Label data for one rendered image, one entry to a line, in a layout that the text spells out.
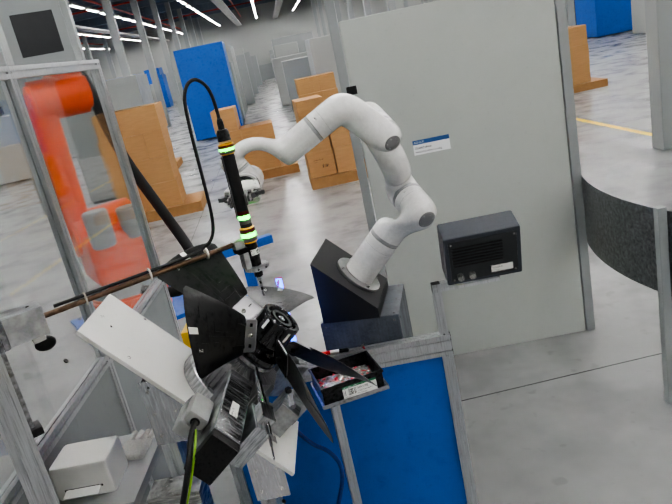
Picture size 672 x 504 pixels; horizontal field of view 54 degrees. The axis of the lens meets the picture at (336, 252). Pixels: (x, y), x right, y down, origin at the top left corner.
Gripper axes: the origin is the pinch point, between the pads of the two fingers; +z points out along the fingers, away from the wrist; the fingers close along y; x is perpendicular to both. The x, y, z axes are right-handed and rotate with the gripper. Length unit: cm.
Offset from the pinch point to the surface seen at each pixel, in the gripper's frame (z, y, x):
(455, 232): -32, -62, -32
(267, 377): 14, 2, -48
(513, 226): -29, -81, -33
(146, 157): -753, 249, -67
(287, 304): -9.6, -4.7, -37.1
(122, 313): 6.2, 39.3, -23.9
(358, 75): -179, -45, 16
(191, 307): 32.8, 11.7, -16.5
